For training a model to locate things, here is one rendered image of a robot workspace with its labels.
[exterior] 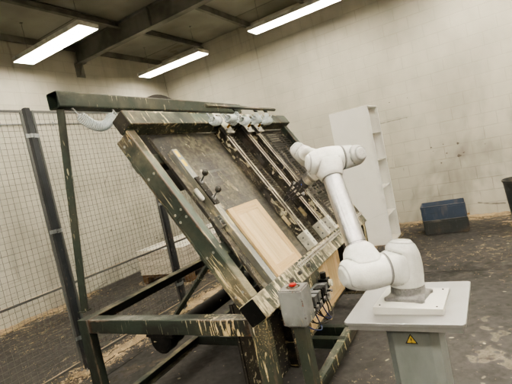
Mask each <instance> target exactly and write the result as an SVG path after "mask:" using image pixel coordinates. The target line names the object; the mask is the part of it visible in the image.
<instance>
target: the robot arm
mask: <svg viewBox="0 0 512 384"><path fill-rule="evenodd" d="M290 153H291V155H292V156H293V157H294V159H295V160H297V161H298V163H300V164H301V165H302V166H303V167H304V168H305V169H306V170H307V172H306V173H305V174H304V175H303V176H302V178H301V179H300V180H299V181H297V182H295V181H292V184H291V185H290V187H289V189H288V190H287V192H286V193H287V195H286V196H285V197H284V198H285V199H284V200H283V201H284V202H286V201H289V200H290V199H291V200H295V199H296V198H298V197H301V196H304V195H305V194H304V191H305V189H306V188H307V187H308V186H311V185H313V184H314V183H315V182H316V181H317V180H318V179H319V180H320V181H321V182H322V183H324V186H325V189H326V191H327V194H328V198H329V200H330V203H331V206H332V208H333V210H334V214H335V217H336V220H337V222H338V225H339V228H340V230H341V234H342V237H343V240H344V243H345V245H346V248H345V249H344V253H343V260H342V261H341V262H340V264H339V266H338V277H339V280H340V282H341V283H342V285H343V286H345V287H347V288H348V289H349V290H356V291H367V290H376V289H379V288H382V287H385V286H389V285H390V287H391V293H390V294H389V295H388V296H386V297H385V298H384V300H385V302H413V303H419V304H423V303H425V300H426V298H427V297H428V296H429V295H430V294H431V293H432V292H433V289H431V288H426V287H425V284H424V268H423V263H422V260H421V255H420V252H419V250H418V248H417V246H416V245H415V243H413V241H412V240H410V239H406V238H397V239H393V240H391V241H390V242H388V243H387V244H386V246H385V251H382V252H380V253H379V252H378V251H377V250H376V248H375V247H374V245H373V244H371V243H370V242H367V241H366V238H365V235H364V234H363V230H362V228H361V225H360V222H359V219H358V217H357V214H356V211H355V209H354V205H353V204H352V201H351V198H350V195H349V193H348V190H347V187H346V184H345V183H344V179H343V177H342V175H343V170H345V169H348V168H352V167H355V166H358V165H360V164H362V163H363V162H364V160H365V159H366V150H365V148H364V147H362V146H359V145H353V146H351V145H349V146H326V147H322V148H319V149H314V148H311V147H309V146H306V145H303V144H302V143H300V142H295V143H294V144H293V145H292V146H291V147H290ZM294 184H295V187H294V188H293V190H291V189H292V187H293V185H294ZM290 190H291V191H290ZM295 190H296V192H295V193H294V194H293V195H292V196H290V194H291V193H292V192H293V191H295ZM299 192H302V193H301V194H300V195H298V196H297V197H294V196H295V195H296V194H297V193H299ZM293 197H294V198H293Z"/></svg>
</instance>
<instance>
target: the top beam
mask: <svg viewBox="0 0 512 384"><path fill-rule="evenodd" d="M271 118H272V119H273V122H272V124H270V125H263V124H261V127H262V128H263V130H281V128H282V127H283V126H287V125H288V124H289V123H290V122H289V121H288V119H287V118H285V116H280V115H272V116H271ZM113 125H114V126H115V127H116V128H117V130H118V131H119V133H120V134H121V135H122V136H124V134H125V132H126V131H127V130H135V132H136V133H137V135H155V134H173V133H210V132H216V131H217V130H218V129H219V128H220V127H221V125H219V126H212V125H210V124H209V117H208V116H207V114H206V113H185V112H161V111H137V110H121V111H120V112H119V113H118V115H117V117H116V118H115V119H114V121H113ZM230 127H231V128H232V129H233V130H234V131H238V130H239V129H240V128H241V127H242V125H241V124H239V123H237V124H236V125H235V126H233V125H231V126H230Z"/></svg>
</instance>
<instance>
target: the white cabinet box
mask: <svg viewBox="0 0 512 384"><path fill-rule="evenodd" d="M329 119H330V124H331V131H332V135H333V139H334V145H335V146H349V145H351V146H353V145H359V146H362V147H364V148H365V150H366V159H365V160H364V162H363V163H362V164H360V165H358V166H355V167H352V168H348V169H345V170H343V175H342V177H343V179H344V183H345V184H346V187H347V190H348V193H349V195H350V198H351V201H352V204H353V205H354V206H355V207H356V208H357V209H358V211H360V212H361V213H362V215H363V216H364V217H365V219H366V222H365V226H366V233H367V238H368V242H370V243H371V244H373V245H374V246H376V245H386V244H387V243H388V242H390V241H391V240H393V239H397V238H398V237H399V236H400V235H401V231H400V226H399V222H398V215H397V210H396V206H395V198H394V194H393V190H392V182H391V178H390V174H389V166H388V162H387V158H386V151H385V146H384V142H383V137H382V130H381V126H380V122H379V114H378V110H377V106H373V105H364V106H361V107H356V108H353V109H350V110H344V111H341V112H337V113H335V114H329Z"/></svg>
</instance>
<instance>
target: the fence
mask: <svg viewBox="0 0 512 384"><path fill-rule="evenodd" d="M176 150H177V149H172V150H171V151H170V152H169V153H168V155H169V156H170V157H171V159H172V160H173V162H174V163H175V164H176V165H177V167H178V168H179V169H180V170H181V172H182V173H183V175H184V176H185V177H186V179H188V181H189V182H190V184H191V185H192V186H193V188H194V189H195V188H198V190H199V191H200V192H201V193H202V195H203V196H204V198H205V200H204V202H205V204H206V205H207V206H208V207H209V208H210V210H211V211H212V212H213V214H214V215H215V216H218V215H220V216H221V217H222V218H223V220H224V221H225V222H226V224H227V225H226V226H224V228H225V229H226V231H227V232H228V233H229V234H230V236H231V237H232V239H233V240H234V241H235V243H236V244H237V245H238V246H239V247H240V249H241V250H242V252H243V253H244V254H245V256H246V257H247V258H248V260H249V261H250V262H251V263H252V264H253V266H254V267H255V269H256V270H257V271H258V273H259V274H260V275H261V276H262V277H263V279H264V280H265V282H266V283H267V285H268V284H269V283H271V282H272V281H273V280H275V279H276V277H275V276H274V274H273V273H272V272H271V270H270V269H269V267H268V266H267V265H266V264H265V263H264V261H263V260H262V259H261V257H260V256H259V255H258V253H257V252H256V251H255V250H254V249H253V247H252V246H251V244H250V243H249V242H248V240H247V239H246V238H245V237H244V236H243V234H242V233H241V232H240V230H239V229H238V227H237V226H236V225H235V223H234V222H233V221H232V220H231V219H230V218H229V216H228V215H227V213H226V212H225V210H224V209H223V208H222V207H221V206H220V205H219V203H218V204H216V205H214V204H213V202H212V201H211V200H210V199H209V197H208V196H207V195H206V194H205V192H204V191H203V190H202V188H201V187H200V185H199V184H198V183H197V182H196V181H195V180H194V178H195V177H198V176H197V175H196V173H195V172H194V170H193V169H192V168H191V167H190V166H189V164H188V163H187V162H186V161H185V162H186V163H187V165H188V166H185V165H184V163H183V162H182V161H181V159H183V160H185V159H184V158H183V156H182V155H181V154H180V152H179V151H178V150H177V151H178V153H179V154H180V156H181V157H178V156H177V155H176V153H175V152H174V151H176Z"/></svg>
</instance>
